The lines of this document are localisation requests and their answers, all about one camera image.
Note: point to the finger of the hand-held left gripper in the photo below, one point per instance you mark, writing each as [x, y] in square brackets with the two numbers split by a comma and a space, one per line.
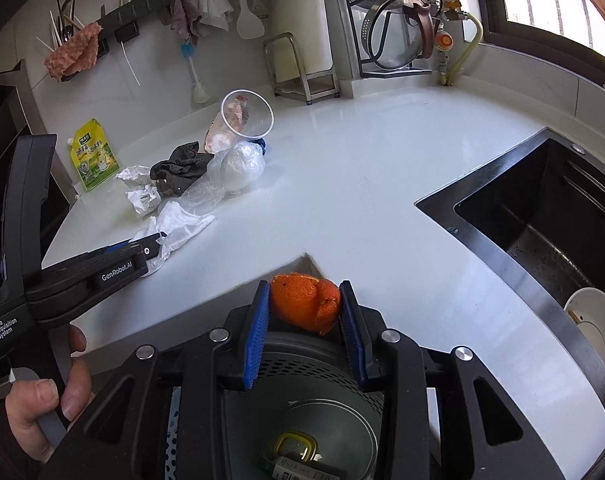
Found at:
[82, 256]
[147, 254]

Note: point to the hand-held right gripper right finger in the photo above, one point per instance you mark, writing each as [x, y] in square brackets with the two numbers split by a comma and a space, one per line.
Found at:
[353, 335]

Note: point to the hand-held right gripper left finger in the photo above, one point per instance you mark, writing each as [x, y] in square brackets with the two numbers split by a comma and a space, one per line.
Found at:
[255, 335]

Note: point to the thin white plastic film bag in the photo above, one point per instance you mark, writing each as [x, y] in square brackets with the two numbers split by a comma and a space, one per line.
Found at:
[182, 225]

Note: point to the orange peel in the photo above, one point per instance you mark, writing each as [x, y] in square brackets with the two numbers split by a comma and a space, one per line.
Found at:
[297, 300]

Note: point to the grey perforated trash bin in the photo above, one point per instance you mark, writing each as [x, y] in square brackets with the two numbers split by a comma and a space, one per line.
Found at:
[307, 385]

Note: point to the clear crinkled plastic wrap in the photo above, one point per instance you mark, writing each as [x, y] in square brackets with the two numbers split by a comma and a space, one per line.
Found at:
[202, 195]

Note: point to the dark cloth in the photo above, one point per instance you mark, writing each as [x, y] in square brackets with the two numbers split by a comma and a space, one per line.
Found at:
[177, 170]

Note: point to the clear plastic cup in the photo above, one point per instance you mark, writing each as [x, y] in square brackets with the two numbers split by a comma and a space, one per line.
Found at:
[247, 115]

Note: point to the person's left hand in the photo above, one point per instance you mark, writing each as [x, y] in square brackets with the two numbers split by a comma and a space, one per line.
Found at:
[27, 410]

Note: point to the yellow spout pouch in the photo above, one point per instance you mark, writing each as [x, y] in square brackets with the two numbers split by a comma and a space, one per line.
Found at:
[95, 155]

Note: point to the gold rimmed tin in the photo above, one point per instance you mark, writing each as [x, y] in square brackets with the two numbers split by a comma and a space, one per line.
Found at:
[295, 446]

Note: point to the round white plastic bag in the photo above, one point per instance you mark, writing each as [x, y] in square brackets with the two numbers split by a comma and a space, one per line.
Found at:
[242, 165]

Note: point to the pink snack wrapper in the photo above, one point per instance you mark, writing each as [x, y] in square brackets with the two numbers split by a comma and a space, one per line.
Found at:
[216, 140]

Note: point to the green printed carton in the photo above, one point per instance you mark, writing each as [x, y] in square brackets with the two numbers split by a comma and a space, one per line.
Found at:
[292, 470]

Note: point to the black integrated stove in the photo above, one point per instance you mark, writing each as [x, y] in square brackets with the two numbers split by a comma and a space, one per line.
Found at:
[2, 110]

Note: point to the pink dish cloth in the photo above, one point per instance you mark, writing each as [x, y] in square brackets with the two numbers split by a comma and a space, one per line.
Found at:
[72, 52]

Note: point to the blue white bottle brush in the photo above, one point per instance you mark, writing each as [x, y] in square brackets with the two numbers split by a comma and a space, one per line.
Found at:
[187, 51]

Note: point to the dark steel sink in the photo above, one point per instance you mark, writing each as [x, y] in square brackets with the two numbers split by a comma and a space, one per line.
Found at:
[532, 220]

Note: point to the bundle of chopsticks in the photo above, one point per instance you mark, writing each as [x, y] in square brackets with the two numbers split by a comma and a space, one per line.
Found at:
[62, 22]

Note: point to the white plate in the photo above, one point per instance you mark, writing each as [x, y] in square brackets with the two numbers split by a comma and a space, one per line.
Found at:
[592, 320]

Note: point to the metal cutting board stand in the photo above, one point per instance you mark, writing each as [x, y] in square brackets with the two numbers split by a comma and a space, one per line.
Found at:
[322, 82]

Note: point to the white rice paddle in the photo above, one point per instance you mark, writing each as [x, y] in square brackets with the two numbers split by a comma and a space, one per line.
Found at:
[250, 22]

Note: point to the white dish cloth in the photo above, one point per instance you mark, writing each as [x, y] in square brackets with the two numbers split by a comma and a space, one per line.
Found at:
[215, 5]

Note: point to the white cutting board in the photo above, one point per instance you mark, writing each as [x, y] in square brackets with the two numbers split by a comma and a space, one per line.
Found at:
[321, 20]

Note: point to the glass pot lid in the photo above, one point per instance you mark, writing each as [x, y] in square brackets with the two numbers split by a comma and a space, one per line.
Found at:
[392, 35]

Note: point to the gas pipe valve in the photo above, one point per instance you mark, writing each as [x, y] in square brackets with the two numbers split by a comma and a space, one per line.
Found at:
[443, 40]

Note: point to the black wall rail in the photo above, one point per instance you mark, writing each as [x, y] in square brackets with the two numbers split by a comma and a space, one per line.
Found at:
[147, 5]

